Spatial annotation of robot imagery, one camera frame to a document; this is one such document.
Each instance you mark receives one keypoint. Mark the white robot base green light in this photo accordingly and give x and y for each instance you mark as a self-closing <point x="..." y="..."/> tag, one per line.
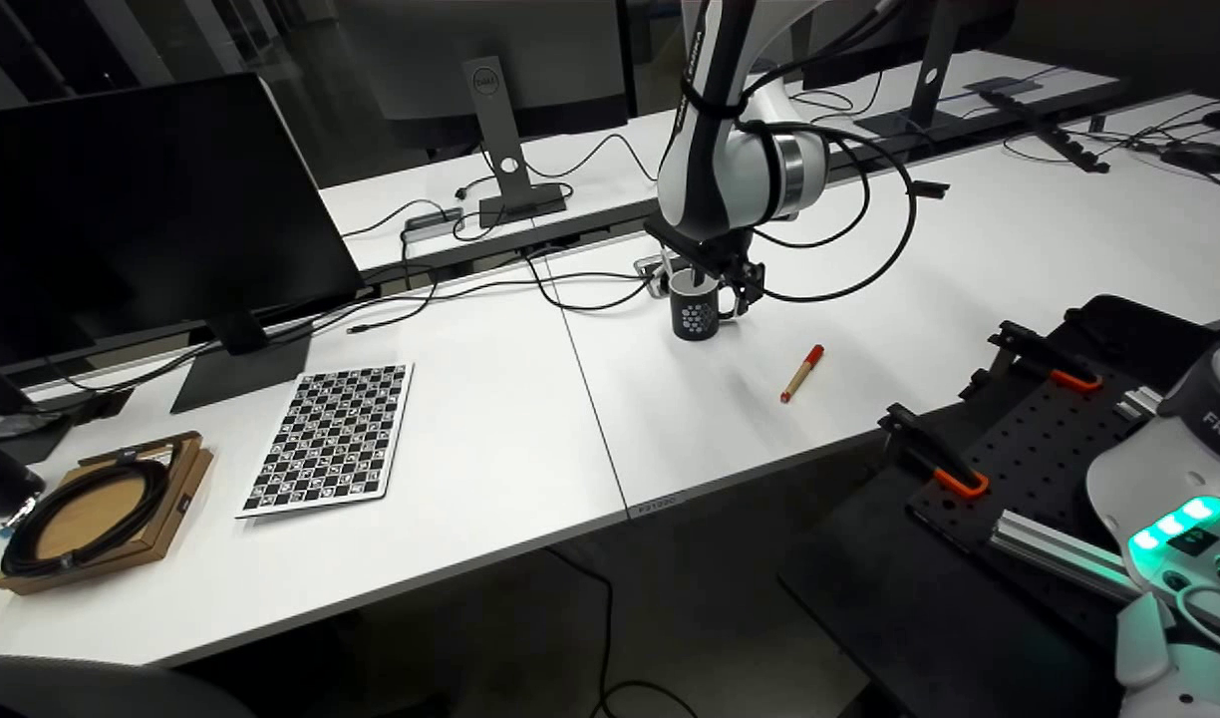
<point x="1169" y="465"/>

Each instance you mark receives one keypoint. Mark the black power strip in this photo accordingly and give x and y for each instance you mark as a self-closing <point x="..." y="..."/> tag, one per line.
<point x="433" y="227"/>

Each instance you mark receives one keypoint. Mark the black angled bar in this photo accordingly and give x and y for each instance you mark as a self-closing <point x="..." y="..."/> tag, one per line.
<point x="1074" y="144"/>

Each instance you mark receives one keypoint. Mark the black perforated mounting board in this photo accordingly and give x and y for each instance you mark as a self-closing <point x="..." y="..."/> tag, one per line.
<point x="1035" y="453"/>

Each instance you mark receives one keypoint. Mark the black mug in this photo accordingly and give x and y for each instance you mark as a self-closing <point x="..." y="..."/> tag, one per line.
<point x="693" y="321"/>

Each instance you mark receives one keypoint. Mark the black monitor stand base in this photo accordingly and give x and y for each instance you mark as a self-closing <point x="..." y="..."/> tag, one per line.
<point x="236" y="373"/>

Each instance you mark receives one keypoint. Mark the large black monitor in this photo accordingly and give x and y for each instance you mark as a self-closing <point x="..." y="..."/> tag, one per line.
<point x="146" y="215"/>

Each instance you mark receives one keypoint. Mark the monitor with grey back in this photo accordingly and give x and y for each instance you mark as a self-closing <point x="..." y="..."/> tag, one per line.
<point x="412" y="53"/>

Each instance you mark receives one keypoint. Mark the long aluminium extrusion bar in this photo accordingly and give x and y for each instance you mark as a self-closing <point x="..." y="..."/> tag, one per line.
<point x="1051" y="545"/>

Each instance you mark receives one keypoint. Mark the small black square pad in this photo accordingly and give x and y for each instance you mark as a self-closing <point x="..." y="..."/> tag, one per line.
<point x="925" y="188"/>

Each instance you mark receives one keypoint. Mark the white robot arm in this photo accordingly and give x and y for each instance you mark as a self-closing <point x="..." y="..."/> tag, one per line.
<point x="713" y="174"/>

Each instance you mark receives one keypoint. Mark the red marker pen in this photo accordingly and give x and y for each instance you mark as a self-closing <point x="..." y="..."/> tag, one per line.
<point x="804" y="373"/>

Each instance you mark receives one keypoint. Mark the grey monitor stand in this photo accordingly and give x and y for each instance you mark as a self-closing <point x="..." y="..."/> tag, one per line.
<point x="503" y="160"/>

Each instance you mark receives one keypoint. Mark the black white checkerboard sheet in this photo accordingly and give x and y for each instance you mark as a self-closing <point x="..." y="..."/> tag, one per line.
<point x="332" y="441"/>

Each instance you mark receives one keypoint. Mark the black cart top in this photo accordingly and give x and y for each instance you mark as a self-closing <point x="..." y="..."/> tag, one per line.
<point x="901" y="614"/>

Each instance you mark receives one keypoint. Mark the black monitor pole stand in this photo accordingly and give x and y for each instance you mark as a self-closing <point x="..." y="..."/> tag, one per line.
<point x="939" y="65"/>

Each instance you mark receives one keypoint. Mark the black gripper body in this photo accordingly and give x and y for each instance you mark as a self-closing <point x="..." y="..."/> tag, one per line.
<point x="704" y="247"/>

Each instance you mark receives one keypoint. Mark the short aluminium extrusion bar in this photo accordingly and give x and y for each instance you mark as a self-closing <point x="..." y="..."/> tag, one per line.
<point x="1140" y="406"/>

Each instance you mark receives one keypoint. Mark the black computer mouse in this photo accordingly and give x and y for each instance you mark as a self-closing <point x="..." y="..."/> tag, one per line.
<point x="1192" y="154"/>

